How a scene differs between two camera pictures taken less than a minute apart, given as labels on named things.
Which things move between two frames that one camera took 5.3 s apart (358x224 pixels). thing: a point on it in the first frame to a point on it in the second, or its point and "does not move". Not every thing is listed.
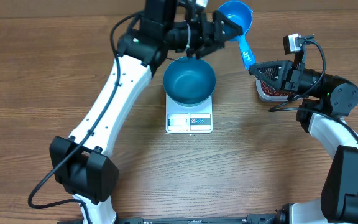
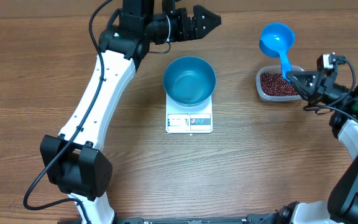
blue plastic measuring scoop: (242, 15) to (275, 40)
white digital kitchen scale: (197, 119) does not move
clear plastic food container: (268, 98) does not move
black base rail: (252, 219) does not move
